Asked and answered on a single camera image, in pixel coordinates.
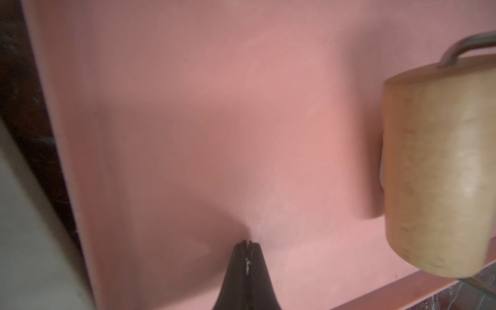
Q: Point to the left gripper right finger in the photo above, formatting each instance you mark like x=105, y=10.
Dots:
x=260, y=292

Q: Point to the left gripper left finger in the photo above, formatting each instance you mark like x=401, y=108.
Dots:
x=234, y=292

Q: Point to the wooden dough roller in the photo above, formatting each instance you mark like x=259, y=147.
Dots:
x=438, y=160

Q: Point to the white dough piece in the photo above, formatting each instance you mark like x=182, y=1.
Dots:
x=381, y=172

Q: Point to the pink rectangular tray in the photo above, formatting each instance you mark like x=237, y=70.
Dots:
x=185, y=127

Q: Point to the beige rectangular tray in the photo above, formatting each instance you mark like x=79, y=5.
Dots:
x=41, y=267

